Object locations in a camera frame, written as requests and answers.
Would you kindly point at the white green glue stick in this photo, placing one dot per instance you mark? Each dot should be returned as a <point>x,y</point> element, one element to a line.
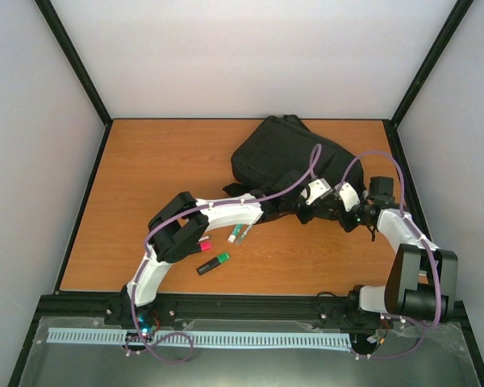
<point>235,232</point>

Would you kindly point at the pink black highlighter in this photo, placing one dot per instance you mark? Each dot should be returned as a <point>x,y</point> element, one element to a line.
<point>204,246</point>

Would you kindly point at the green white marker pen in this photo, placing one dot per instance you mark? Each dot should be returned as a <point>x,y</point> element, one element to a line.
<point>240,238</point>

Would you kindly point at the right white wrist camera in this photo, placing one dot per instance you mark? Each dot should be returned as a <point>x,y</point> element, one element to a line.
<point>346,197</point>

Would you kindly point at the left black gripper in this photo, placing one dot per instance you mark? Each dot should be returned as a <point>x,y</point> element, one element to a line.
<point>315,208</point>

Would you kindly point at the right black frame post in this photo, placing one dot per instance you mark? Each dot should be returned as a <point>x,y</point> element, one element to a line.
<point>439,44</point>

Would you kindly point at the green black highlighter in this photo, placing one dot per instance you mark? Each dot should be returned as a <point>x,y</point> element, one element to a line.
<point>213,263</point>

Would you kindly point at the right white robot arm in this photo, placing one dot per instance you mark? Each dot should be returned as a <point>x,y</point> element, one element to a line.
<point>423,277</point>

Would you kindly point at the left black frame post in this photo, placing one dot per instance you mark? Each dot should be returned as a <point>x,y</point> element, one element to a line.
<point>58,30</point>

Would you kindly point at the light blue cable duct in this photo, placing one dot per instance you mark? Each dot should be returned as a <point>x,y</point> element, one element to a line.
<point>203,339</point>

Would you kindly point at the black student backpack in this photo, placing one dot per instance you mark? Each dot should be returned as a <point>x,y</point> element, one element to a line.
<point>277,154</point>

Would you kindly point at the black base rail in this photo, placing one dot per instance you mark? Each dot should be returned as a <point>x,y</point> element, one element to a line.
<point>173,310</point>

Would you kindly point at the black frame post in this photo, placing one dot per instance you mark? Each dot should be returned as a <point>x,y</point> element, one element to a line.
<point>58,30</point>
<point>439,44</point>

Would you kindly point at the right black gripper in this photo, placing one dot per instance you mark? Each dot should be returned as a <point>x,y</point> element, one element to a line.
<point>348,225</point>

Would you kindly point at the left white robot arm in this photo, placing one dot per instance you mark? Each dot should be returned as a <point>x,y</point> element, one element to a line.
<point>174,233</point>

